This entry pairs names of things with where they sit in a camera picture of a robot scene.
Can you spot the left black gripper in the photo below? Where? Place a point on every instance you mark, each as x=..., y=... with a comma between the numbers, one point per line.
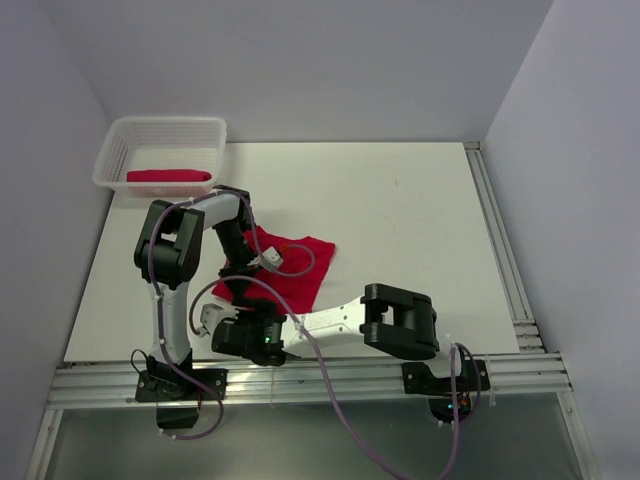
x=243, y=269

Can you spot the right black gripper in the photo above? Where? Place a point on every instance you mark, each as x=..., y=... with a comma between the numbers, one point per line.
x=263, y=308

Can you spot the red t shirt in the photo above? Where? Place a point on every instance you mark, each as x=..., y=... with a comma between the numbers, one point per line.
x=168, y=176
x=299, y=292

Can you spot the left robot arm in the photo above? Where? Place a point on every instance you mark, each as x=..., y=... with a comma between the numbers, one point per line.
x=168, y=253

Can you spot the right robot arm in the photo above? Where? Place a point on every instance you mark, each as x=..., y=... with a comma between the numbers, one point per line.
x=385, y=319

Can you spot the rolled red t shirt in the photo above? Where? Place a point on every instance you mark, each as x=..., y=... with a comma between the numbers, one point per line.
x=168, y=176

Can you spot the white plastic basket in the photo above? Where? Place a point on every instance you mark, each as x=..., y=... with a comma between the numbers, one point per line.
x=140, y=143

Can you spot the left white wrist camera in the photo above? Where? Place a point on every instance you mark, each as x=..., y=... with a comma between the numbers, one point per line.
x=271, y=260

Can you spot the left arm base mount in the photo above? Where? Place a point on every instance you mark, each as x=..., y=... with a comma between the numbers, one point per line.
x=179, y=401

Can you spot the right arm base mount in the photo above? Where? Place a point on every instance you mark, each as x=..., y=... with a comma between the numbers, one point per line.
x=472, y=380

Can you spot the aluminium front rail frame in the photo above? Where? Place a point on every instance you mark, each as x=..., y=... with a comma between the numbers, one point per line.
x=111, y=385

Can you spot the aluminium right rail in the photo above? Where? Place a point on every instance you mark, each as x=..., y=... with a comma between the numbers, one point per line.
x=525, y=326

